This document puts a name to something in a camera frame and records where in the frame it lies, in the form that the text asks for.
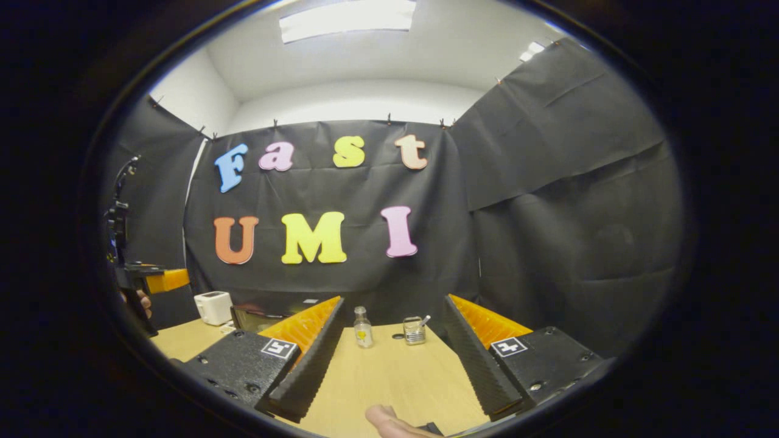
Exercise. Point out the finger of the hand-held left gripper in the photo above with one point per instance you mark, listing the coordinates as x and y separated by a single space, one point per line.
167 281

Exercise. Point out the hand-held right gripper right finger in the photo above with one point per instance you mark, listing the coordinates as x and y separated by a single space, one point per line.
475 359

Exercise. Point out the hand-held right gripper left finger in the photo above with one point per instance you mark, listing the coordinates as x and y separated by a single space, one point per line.
310 365

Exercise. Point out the black electric oven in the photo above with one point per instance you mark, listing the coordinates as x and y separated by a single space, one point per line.
255 316

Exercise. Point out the white toaster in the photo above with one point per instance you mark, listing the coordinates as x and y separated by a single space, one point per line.
213 307

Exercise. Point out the clear glass bottle yellow label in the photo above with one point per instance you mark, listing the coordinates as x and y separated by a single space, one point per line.
363 331

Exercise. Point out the row of black clips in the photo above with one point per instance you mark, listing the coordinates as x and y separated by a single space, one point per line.
388 118

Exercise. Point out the small ceiling light panel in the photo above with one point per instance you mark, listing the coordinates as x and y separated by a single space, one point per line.
532 52

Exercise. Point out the large ceiling light panel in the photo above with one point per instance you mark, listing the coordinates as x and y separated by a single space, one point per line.
347 18

